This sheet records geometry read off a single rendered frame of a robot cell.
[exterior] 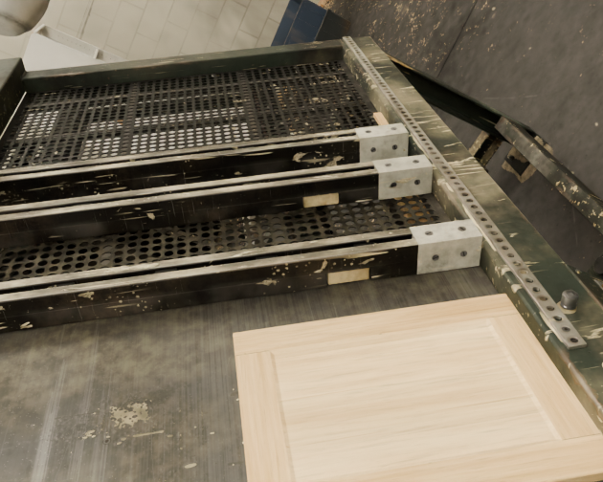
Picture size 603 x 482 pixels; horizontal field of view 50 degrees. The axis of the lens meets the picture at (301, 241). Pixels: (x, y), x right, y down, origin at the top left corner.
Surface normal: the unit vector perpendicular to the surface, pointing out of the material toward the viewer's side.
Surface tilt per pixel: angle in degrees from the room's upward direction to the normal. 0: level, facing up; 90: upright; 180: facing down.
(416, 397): 59
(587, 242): 0
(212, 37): 90
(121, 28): 90
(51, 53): 90
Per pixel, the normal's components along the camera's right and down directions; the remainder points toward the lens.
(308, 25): 0.28, 0.32
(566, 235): -0.87, -0.32
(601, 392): -0.05, -0.83
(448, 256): 0.15, 0.54
